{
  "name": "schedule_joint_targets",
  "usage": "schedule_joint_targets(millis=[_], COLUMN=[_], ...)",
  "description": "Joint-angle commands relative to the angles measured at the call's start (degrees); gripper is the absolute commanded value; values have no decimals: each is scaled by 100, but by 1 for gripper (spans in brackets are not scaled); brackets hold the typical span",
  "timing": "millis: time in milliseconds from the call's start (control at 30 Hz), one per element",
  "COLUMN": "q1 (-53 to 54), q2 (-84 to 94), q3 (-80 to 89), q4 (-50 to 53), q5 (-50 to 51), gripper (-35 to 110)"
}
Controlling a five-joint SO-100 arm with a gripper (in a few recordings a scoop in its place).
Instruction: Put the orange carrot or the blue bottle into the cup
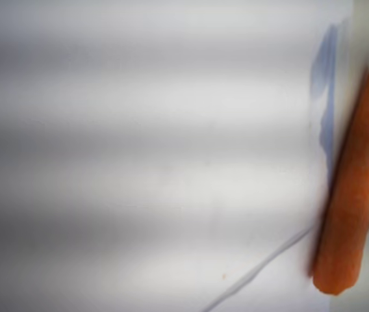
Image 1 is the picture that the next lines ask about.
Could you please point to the orange carrot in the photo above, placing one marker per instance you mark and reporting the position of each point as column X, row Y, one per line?
column 350, row 195

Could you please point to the white paper sheet blue stain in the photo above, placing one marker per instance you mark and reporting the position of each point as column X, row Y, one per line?
column 139, row 130

